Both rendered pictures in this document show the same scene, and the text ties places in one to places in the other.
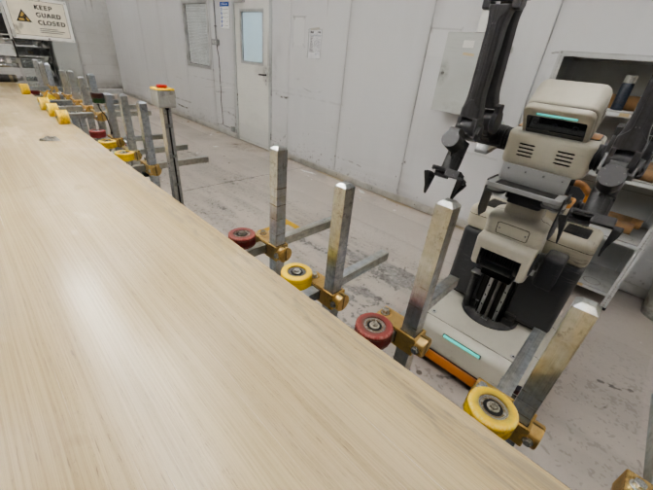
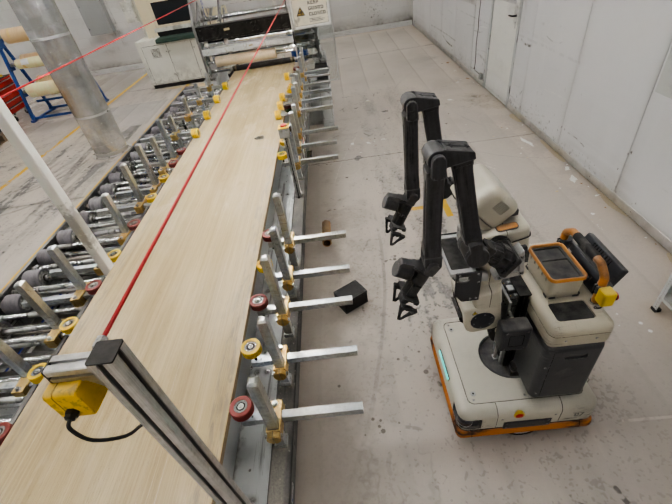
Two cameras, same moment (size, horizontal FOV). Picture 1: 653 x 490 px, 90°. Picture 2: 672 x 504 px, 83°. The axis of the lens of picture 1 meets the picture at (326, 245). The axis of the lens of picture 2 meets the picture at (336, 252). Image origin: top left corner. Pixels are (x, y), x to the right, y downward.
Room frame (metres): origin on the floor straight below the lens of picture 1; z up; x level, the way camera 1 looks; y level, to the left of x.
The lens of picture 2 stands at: (0.08, -1.31, 2.09)
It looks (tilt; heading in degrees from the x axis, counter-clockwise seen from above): 39 degrees down; 52
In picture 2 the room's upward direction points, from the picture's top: 10 degrees counter-clockwise
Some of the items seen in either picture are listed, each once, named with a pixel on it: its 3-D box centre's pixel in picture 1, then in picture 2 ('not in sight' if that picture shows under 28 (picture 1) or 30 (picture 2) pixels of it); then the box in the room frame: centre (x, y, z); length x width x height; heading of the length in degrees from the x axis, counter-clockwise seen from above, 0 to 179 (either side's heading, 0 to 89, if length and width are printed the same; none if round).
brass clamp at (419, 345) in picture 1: (400, 332); (283, 311); (0.59, -0.20, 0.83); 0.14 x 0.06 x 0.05; 48
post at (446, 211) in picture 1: (419, 301); (278, 298); (0.57, -0.22, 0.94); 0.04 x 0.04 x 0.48; 48
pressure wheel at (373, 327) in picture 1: (370, 342); (260, 307); (0.52, -0.12, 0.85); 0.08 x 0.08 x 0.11
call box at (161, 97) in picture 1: (163, 97); (284, 131); (1.40, 0.71, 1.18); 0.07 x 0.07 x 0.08; 48
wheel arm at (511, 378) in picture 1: (509, 381); (304, 356); (0.51, -0.44, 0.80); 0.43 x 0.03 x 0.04; 138
